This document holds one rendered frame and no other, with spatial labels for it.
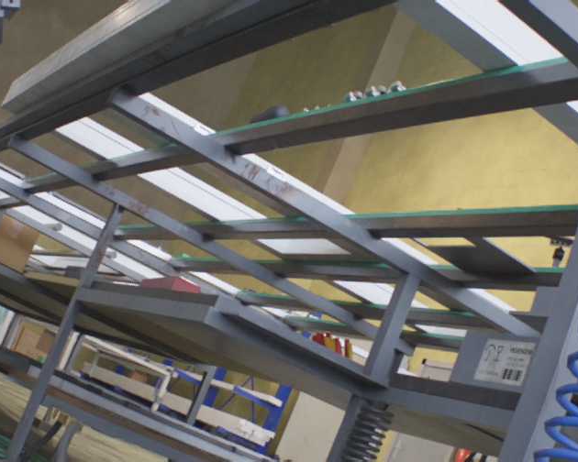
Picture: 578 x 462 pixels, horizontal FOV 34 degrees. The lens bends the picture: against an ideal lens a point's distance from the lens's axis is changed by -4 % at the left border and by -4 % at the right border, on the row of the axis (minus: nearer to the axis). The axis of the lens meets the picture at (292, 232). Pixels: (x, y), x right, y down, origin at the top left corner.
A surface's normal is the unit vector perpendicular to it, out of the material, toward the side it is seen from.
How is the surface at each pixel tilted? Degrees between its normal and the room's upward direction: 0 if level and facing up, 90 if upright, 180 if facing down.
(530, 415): 90
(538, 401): 90
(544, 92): 180
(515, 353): 90
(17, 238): 90
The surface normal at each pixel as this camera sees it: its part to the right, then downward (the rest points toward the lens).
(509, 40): 0.50, -0.01
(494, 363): -0.78, -0.43
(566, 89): -0.37, 0.90
